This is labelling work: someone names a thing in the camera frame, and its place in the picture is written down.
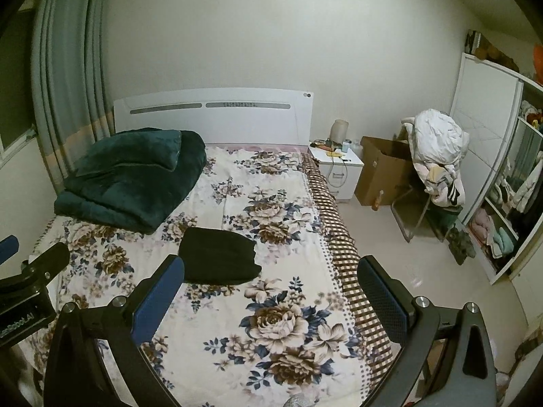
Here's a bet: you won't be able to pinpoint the hanging clothes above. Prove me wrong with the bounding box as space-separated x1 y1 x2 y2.
503 153 543 223

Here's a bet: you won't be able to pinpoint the white nightstand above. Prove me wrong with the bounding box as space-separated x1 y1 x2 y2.
307 144 366 202

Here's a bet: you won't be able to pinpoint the metal folding chair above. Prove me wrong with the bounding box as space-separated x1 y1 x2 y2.
390 177 464 243

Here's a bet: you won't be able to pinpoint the beige round jar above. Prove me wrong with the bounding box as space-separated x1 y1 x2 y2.
331 119 351 145

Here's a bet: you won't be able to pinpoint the teal folded clothes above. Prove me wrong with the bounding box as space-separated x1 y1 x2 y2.
492 228 517 258

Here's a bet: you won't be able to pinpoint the window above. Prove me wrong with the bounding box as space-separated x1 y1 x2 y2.
0 8 38 155

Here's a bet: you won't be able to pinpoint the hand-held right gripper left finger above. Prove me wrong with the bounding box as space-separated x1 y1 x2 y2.
44 254 185 407

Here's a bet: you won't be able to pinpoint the pink folded clothes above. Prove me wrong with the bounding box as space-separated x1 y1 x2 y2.
472 211 496 243

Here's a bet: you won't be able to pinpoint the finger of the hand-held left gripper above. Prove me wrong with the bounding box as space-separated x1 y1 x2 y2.
0 236 20 264
0 243 71 292

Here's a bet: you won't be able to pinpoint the cardboard box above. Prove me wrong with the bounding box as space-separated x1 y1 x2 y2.
354 136 415 208

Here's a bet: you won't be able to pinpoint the white crumpled duvet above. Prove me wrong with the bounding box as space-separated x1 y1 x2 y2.
401 109 471 166

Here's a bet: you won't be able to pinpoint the floral bedsheet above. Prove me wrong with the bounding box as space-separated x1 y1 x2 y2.
25 144 374 407

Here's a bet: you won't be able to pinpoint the brown checkered mattress cover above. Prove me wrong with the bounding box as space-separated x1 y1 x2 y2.
300 155 393 380

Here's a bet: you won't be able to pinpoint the boxes atop wardrobe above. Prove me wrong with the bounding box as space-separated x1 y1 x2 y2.
464 30 522 73

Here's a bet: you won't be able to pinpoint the pile of mixed clothes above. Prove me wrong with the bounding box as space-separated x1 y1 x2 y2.
416 160 466 209

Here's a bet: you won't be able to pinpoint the white wardrobe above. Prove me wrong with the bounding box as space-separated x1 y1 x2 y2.
449 53 543 286

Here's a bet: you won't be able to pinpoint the dark green blanket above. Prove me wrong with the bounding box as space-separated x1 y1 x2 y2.
54 128 208 235

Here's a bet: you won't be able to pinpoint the white headboard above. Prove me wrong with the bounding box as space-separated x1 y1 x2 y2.
113 88 315 146

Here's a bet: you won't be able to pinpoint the black garment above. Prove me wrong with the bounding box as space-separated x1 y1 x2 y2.
178 227 263 286

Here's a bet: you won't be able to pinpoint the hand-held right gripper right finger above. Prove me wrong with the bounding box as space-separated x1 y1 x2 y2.
357 255 497 407

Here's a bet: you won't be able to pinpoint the grey banded curtain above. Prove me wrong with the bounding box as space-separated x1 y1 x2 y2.
31 0 116 187

